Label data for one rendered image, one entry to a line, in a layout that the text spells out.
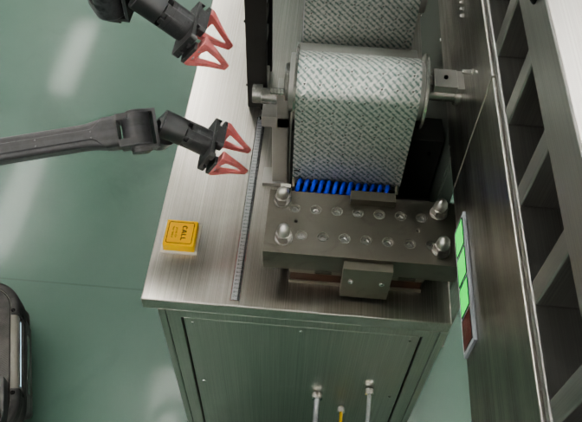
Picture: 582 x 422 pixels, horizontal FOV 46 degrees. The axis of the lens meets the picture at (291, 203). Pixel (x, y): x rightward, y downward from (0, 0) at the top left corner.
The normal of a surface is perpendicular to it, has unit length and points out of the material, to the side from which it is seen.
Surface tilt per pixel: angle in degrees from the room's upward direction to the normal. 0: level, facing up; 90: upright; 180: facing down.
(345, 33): 92
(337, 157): 90
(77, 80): 0
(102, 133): 33
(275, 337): 90
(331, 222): 0
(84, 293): 0
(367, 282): 90
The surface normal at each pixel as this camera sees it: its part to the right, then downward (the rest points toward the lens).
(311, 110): -0.08, 0.80
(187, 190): 0.03, -0.60
